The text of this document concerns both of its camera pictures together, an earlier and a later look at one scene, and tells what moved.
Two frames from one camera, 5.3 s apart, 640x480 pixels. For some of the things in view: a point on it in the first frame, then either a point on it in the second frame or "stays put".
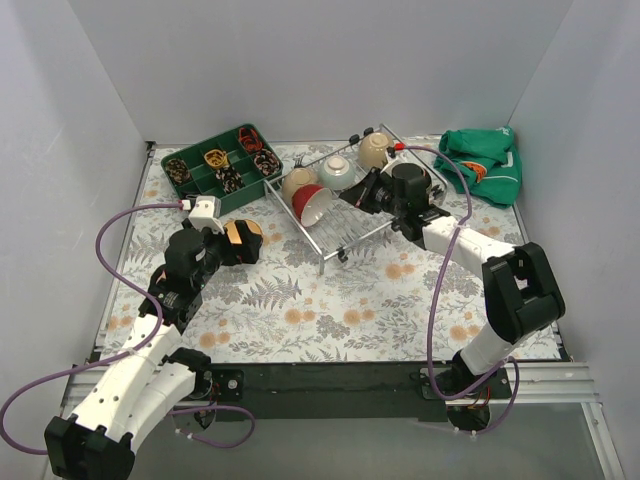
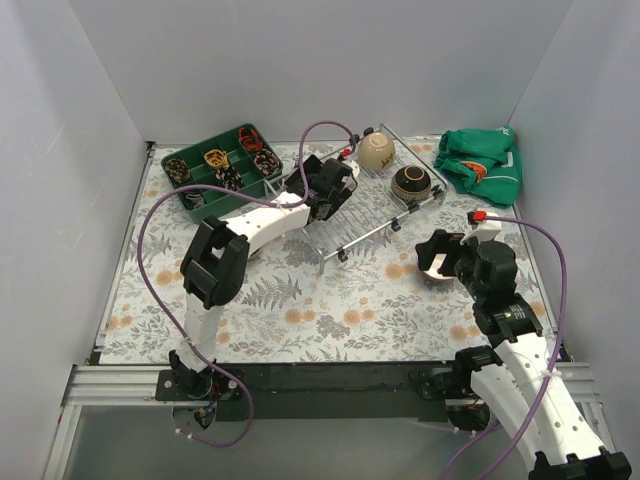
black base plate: (353, 391) stays put
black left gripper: (230, 245) → (338, 170)
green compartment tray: (240, 168) stays put
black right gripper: (373, 189) → (441, 252)
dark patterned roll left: (178, 171) stays put
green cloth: (489, 161) stays put
